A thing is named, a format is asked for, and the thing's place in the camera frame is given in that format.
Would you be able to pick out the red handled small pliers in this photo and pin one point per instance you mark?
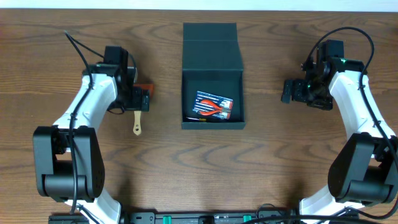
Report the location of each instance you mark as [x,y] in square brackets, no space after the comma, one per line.
[216,108]

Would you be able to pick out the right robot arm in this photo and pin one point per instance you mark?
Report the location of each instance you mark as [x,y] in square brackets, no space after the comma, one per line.
[364,172]

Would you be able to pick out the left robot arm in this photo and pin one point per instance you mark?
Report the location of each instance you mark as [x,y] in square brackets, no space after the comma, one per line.
[69,166]

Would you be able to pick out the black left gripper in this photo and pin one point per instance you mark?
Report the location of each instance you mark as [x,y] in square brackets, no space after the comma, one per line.
[144,100]

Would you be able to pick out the dark green open box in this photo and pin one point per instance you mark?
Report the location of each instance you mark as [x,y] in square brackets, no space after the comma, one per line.
[212,63]

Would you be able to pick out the clear blue screwdriver set case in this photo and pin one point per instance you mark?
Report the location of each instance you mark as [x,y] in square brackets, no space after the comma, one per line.
[219,100]

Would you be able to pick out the orange scraper with wooden handle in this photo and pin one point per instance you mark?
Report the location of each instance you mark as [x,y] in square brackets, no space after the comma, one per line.
[147,91]

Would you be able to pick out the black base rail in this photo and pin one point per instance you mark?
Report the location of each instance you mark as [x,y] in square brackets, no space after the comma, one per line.
[265,210]

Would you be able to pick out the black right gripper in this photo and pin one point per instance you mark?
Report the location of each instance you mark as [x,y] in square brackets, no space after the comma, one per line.
[325,104]

